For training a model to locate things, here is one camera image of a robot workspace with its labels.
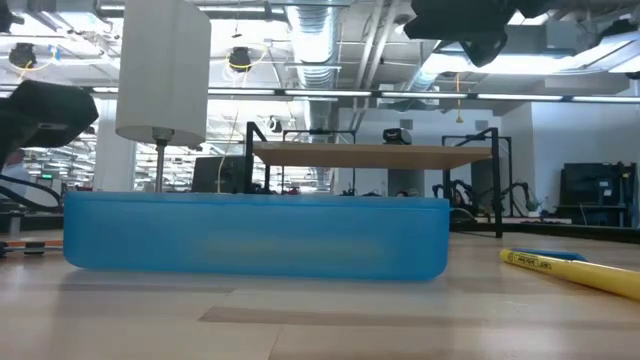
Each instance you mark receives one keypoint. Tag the yellow highlighter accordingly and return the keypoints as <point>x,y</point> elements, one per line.
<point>575,272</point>

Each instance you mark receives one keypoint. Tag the silver ceiling air duct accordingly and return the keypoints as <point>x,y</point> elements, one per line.
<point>312,45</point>

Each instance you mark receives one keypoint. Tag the wooden shelf riser black legs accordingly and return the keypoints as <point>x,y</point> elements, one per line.
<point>370,156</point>

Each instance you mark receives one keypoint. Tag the black aluminium table frame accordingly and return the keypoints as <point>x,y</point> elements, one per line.
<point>575,229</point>

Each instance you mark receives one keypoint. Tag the person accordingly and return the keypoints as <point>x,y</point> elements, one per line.
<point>15,175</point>

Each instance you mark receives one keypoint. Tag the blue pen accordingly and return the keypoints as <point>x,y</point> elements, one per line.
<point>550,254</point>

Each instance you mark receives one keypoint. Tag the orange pencil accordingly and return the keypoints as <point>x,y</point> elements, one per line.
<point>52,244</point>

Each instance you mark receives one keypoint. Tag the black computer monitor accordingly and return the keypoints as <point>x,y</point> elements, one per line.
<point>210,175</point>

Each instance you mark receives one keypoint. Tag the blue translucent plastic pencil case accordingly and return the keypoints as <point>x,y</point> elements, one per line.
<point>250,235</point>

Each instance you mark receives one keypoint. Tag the white building column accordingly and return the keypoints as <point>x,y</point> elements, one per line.
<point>114,150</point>

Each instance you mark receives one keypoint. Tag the black storage cabinet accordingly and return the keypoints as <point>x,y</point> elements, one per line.
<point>597,192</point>

